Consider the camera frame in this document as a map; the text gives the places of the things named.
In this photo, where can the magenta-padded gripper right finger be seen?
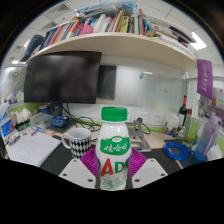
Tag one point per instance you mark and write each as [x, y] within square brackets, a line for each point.
[137, 161]

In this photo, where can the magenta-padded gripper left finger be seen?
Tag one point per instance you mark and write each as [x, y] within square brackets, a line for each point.
[88, 163]

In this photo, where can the white green-capped drink bottle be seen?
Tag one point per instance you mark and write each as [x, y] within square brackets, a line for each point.
[113, 146]

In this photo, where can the purple water bottle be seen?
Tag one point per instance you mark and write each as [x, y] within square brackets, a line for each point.
[205, 141]

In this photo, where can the grey metal laptop stand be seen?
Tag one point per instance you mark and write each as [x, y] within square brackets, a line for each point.
[138, 140]

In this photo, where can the black-white checkered mug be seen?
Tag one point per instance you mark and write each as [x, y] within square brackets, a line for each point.
[80, 143]

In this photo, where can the black desk mat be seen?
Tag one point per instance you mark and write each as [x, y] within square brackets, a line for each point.
[56, 160]

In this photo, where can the small blue box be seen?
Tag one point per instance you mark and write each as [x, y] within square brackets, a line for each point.
[60, 121]

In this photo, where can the dark blue mouse pad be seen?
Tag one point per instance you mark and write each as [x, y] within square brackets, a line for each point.
[189, 160]

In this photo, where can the open white notebook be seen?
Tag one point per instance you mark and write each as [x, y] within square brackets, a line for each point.
[31, 148]

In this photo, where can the clear plastic box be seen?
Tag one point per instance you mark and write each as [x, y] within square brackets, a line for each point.
[41, 120]

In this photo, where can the dark wine bottle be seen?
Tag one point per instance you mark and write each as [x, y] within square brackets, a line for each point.
[182, 111]

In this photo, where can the crumpled white tissue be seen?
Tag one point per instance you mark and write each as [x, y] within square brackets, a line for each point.
[215, 152]

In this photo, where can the white tissue pack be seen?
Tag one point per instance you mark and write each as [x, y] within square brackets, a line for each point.
[20, 116]

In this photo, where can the blue tissue box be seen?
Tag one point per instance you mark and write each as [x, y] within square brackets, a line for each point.
[6, 126]

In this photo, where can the black computer monitor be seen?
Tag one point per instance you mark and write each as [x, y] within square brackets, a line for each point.
[63, 76]

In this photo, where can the colourful photo poster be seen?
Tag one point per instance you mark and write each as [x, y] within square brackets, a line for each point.
[215, 106]

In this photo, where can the purple hanging pennant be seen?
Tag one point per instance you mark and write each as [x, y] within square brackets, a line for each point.
[204, 78]

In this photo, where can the white wall socket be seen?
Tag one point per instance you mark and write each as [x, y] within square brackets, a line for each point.
[157, 118]
[141, 116]

